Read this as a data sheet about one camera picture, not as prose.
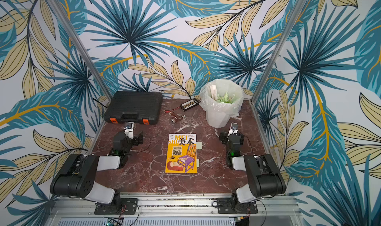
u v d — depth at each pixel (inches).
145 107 43.5
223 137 33.1
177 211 28.8
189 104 45.1
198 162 34.6
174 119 41.1
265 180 17.5
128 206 28.8
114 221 28.3
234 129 30.6
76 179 17.5
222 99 37.7
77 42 33.1
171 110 44.6
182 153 36.2
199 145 37.4
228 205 28.8
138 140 33.0
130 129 31.4
